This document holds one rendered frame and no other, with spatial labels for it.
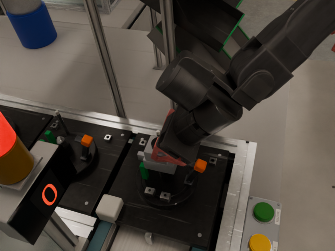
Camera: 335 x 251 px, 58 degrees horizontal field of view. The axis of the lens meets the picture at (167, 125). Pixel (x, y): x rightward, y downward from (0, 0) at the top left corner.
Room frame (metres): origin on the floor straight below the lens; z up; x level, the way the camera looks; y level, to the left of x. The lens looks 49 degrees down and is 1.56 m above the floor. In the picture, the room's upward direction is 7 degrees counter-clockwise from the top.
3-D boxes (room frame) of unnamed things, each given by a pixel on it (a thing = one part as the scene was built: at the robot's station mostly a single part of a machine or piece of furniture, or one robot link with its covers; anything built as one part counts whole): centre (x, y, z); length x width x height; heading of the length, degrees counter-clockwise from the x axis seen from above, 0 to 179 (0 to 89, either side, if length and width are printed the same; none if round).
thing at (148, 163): (0.36, 0.03, 1.08); 0.08 x 0.04 x 0.07; 67
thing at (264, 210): (0.26, -0.18, 0.96); 0.04 x 0.04 x 0.02
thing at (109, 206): (0.31, 0.14, 0.97); 0.05 x 0.05 x 0.04; 67
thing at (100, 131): (0.46, 0.25, 1.01); 0.24 x 0.24 x 0.13; 67
